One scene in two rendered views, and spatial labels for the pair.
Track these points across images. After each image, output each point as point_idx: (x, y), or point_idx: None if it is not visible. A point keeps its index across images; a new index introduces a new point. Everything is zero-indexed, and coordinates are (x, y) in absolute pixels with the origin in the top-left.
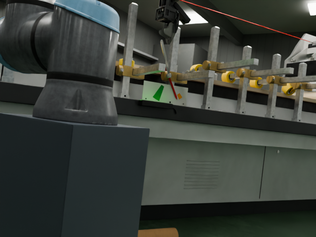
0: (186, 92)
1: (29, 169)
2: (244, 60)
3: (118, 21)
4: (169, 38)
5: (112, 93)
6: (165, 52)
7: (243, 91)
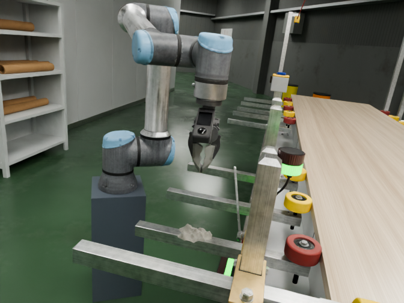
0: None
1: None
2: (116, 249)
3: (104, 142)
4: (200, 163)
5: (104, 175)
6: (235, 189)
7: None
